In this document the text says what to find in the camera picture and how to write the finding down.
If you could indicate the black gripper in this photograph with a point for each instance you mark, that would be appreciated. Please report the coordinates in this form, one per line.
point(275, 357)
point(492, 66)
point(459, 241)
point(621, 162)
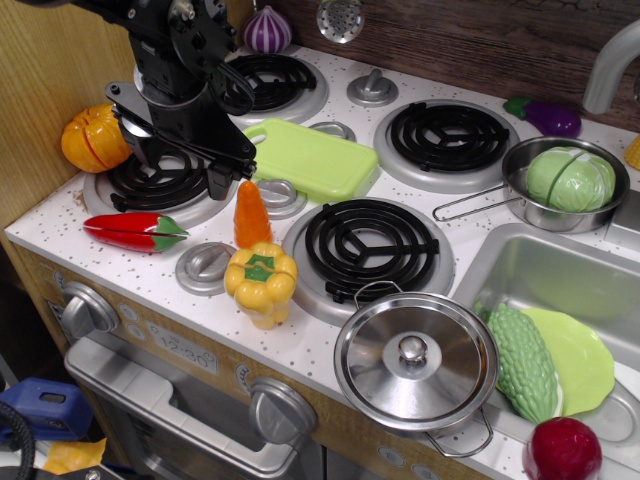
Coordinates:
point(153, 123)

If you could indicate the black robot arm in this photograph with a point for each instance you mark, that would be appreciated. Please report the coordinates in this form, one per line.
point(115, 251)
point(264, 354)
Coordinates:
point(184, 93)

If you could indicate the orange toy carrot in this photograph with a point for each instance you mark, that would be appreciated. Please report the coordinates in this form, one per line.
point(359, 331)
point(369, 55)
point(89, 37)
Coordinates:
point(251, 219)

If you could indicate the light green cutting board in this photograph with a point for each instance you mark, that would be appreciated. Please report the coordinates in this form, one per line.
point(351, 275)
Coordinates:
point(324, 167)

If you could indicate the silver knob behind board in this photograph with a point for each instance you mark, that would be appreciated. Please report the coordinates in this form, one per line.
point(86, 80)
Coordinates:
point(335, 129)

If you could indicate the front left black burner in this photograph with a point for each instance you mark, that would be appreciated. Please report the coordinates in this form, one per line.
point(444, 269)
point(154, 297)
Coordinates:
point(175, 181)

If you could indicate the black burner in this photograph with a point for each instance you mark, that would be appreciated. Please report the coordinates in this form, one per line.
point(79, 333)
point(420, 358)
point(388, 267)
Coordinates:
point(175, 181)
point(364, 249)
point(266, 82)
point(448, 138)

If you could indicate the red toy chili pepper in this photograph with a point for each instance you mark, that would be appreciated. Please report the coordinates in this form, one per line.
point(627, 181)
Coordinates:
point(147, 232)

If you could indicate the orange toy pumpkin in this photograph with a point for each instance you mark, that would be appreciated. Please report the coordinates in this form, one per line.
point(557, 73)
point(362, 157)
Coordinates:
point(92, 140)

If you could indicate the silver middle stove knob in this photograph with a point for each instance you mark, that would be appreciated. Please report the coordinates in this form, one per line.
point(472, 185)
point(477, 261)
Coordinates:
point(281, 199)

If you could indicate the silver stove knob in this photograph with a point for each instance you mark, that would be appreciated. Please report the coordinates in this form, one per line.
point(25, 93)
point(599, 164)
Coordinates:
point(281, 199)
point(372, 90)
point(200, 270)

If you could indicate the silver front stove knob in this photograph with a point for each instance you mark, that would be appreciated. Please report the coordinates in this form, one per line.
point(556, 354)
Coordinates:
point(200, 270)

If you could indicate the back left black burner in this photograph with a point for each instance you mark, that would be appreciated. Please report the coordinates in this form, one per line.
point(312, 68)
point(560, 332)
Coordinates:
point(266, 82)

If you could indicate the yellow toy bell pepper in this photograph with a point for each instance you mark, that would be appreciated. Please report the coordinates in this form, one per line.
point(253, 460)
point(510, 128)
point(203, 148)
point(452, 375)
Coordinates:
point(262, 280)

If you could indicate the purple striped toy onion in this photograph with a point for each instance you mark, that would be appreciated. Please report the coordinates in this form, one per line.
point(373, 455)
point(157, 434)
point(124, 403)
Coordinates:
point(267, 31)

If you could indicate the left silver oven knob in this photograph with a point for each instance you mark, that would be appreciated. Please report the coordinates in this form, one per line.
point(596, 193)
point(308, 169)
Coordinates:
point(86, 311)

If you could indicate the silver oven knob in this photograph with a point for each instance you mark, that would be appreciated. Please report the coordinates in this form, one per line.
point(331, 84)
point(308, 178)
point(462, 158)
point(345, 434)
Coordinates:
point(86, 311)
point(278, 414)

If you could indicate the front right black burner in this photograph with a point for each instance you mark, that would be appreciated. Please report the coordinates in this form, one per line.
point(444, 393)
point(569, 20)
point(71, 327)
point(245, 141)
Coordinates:
point(364, 249)

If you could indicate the silver back stove knob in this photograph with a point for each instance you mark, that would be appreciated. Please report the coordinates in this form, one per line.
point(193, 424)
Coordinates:
point(372, 90)

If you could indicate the silver perforated ladle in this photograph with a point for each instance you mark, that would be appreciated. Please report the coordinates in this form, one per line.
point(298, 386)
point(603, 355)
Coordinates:
point(340, 21)

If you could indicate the back right black burner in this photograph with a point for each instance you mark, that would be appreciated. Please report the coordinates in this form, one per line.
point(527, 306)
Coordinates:
point(448, 138)

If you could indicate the right silver oven knob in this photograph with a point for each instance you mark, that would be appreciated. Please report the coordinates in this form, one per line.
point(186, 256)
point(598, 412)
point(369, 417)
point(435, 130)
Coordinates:
point(278, 414)

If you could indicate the blue plastic object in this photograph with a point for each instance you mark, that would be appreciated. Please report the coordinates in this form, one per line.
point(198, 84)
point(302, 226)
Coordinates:
point(54, 410)

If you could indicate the silver lidded pot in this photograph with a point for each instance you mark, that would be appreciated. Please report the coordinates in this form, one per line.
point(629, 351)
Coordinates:
point(421, 366)

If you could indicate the yellow crumpled bag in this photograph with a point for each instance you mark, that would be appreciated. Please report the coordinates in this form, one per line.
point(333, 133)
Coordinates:
point(71, 456)

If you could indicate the silver sink basin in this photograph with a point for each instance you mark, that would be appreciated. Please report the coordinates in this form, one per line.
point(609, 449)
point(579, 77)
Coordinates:
point(524, 267)

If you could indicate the purple toy eggplant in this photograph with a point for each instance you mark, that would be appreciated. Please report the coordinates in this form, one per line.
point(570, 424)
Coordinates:
point(549, 119)

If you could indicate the green toy cabbage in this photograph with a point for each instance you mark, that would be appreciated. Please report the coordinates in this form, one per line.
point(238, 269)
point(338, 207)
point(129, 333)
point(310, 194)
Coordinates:
point(570, 179)

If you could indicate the green toy bitter gourd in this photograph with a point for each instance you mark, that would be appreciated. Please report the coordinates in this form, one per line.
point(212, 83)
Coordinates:
point(528, 377)

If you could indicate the silver faucet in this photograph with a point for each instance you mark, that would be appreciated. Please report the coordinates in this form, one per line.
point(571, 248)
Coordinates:
point(610, 64)

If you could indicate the light green plate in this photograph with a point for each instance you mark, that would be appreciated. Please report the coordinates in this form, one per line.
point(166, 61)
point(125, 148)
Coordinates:
point(583, 362)

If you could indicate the red toy apple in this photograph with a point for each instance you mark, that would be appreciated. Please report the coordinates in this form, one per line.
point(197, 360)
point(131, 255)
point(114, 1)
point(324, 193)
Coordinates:
point(562, 448)

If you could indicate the silver oven door handle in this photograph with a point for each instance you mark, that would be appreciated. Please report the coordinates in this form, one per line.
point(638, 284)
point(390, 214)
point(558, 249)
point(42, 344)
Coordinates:
point(173, 426)

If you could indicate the silver saucepan with handle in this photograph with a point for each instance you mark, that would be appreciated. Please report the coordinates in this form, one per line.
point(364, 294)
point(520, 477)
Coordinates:
point(516, 197)

